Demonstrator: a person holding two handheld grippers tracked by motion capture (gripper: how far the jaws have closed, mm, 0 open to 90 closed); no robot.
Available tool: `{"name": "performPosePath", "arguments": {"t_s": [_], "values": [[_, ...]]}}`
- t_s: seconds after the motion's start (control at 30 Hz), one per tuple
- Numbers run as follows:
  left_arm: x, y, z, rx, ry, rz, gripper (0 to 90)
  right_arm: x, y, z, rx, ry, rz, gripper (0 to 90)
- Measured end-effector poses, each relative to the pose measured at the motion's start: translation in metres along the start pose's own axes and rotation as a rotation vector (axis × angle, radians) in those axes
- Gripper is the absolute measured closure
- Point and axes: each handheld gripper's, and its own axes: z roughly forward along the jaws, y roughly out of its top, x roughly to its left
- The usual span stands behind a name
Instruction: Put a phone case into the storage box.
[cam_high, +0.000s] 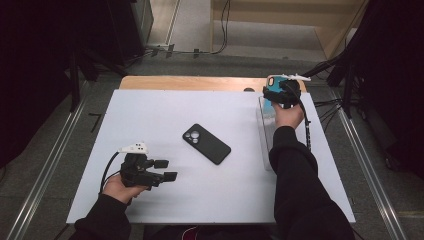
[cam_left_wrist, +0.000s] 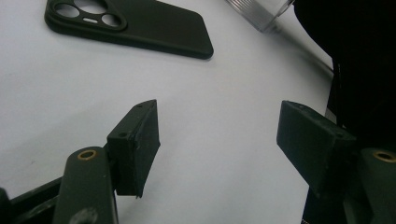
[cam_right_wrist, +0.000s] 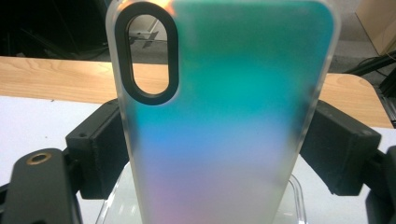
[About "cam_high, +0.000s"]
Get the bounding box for black metal stand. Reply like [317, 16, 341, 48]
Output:
[298, 49, 359, 119]
[68, 46, 129, 113]

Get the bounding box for black floor cables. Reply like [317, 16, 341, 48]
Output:
[313, 98, 344, 133]

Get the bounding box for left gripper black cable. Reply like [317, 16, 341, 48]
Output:
[99, 151, 123, 194]

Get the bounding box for light wooden platform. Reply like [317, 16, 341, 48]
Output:
[209, 0, 368, 61]

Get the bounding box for clear plastic tray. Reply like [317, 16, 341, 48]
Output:
[255, 95, 303, 172]

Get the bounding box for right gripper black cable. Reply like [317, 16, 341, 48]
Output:
[288, 83, 313, 151]

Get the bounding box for dark curtain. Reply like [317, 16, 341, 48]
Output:
[346, 0, 424, 179]
[0, 0, 114, 169]

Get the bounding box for dark cabinet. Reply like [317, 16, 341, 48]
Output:
[106, 0, 154, 66]

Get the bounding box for white table board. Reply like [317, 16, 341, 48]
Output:
[66, 89, 356, 225]

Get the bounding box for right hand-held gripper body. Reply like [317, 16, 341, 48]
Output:
[274, 73, 312, 110]

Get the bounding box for iridescent phone case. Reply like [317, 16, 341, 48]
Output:
[265, 74, 285, 116]

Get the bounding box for wooden table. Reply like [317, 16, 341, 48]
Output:
[119, 75, 308, 93]

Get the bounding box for person's left hand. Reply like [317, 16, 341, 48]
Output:
[101, 173, 148, 205]

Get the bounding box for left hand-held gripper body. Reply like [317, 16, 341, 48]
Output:
[118, 142, 158, 192]

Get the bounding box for black phone case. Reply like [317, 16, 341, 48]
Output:
[182, 123, 232, 166]

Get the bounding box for hanging black cable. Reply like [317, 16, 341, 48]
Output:
[211, 0, 232, 55]

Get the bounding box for metal floor rail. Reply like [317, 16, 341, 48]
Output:
[6, 81, 89, 240]
[329, 88, 409, 240]

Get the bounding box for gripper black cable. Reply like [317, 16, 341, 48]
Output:
[288, 83, 313, 151]
[99, 151, 123, 194]

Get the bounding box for person's right hand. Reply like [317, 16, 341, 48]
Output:
[271, 101, 305, 130]

